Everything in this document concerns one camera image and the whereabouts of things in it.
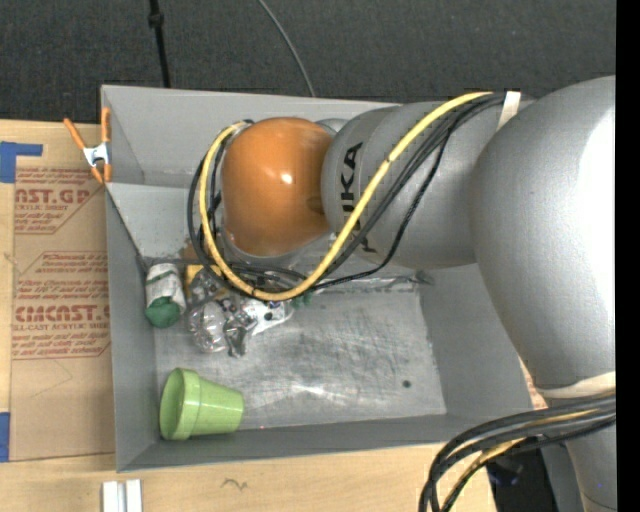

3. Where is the brown cardboard board, red print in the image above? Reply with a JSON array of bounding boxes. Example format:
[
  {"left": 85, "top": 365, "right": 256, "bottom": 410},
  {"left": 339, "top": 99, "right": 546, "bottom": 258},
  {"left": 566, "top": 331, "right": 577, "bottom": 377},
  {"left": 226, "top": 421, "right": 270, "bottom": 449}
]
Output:
[{"left": 0, "top": 118, "right": 117, "bottom": 464}]

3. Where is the clear plastic bottle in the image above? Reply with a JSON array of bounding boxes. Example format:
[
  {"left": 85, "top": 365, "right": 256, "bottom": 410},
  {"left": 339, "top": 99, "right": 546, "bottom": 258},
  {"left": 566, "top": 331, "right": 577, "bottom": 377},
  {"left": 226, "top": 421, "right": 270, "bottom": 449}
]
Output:
[{"left": 186, "top": 272, "right": 236, "bottom": 354}]

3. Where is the light green plastic cup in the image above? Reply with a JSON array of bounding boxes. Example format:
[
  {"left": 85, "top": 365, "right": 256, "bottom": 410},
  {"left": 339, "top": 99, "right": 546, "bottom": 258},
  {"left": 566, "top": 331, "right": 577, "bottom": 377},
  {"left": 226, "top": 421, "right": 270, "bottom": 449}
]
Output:
[{"left": 158, "top": 367, "right": 246, "bottom": 442}]

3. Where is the grey metal bin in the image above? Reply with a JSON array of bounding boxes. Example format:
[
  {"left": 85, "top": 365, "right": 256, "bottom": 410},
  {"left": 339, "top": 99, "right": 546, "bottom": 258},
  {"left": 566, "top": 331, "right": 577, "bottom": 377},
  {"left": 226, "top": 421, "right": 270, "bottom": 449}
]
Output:
[{"left": 99, "top": 83, "right": 551, "bottom": 474}]

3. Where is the white bottle with green cap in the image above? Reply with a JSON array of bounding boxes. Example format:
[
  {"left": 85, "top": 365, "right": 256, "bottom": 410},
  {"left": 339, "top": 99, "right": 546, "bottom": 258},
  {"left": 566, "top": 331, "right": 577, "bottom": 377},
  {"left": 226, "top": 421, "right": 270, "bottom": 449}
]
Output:
[{"left": 143, "top": 263, "right": 188, "bottom": 330}]

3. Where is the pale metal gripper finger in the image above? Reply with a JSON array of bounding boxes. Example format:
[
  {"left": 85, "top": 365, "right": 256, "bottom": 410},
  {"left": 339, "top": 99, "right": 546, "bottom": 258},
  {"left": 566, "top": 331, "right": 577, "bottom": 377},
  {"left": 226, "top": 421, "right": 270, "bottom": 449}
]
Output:
[
  {"left": 229, "top": 312, "right": 259, "bottom": 359},
  {"left": 221, "top": 298, "right": 242, "bottom": 352}
]

